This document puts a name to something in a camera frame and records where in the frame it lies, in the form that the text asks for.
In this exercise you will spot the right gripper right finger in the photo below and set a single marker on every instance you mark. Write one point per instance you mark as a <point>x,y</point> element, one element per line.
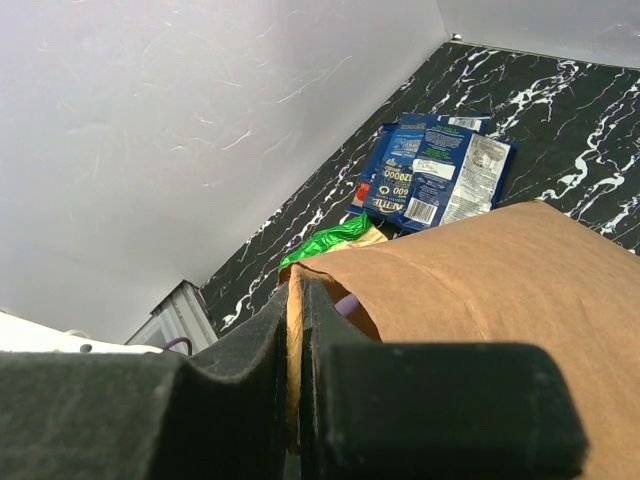
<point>458,410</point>

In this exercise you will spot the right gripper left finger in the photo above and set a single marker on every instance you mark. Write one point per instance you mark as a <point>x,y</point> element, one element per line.
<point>216,415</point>

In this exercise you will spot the green snack packet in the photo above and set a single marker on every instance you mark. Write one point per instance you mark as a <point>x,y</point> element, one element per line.
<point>354,233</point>

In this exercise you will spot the brown paper bag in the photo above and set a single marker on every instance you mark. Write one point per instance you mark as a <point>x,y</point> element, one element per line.
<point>524,273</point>

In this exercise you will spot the blue Burts chips bag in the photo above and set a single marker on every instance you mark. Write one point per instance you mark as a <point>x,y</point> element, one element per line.
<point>368,172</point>

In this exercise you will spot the dark blue chips bag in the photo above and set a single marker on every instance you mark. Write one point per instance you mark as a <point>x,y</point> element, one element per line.
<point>456,174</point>

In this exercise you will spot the blue white snack pack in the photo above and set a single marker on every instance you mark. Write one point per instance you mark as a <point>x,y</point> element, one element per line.
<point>390,186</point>

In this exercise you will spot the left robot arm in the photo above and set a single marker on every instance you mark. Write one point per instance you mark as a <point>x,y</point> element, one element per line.
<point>20,335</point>

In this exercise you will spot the aluminium frame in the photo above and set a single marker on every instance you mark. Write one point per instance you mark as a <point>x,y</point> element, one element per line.
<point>179,323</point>

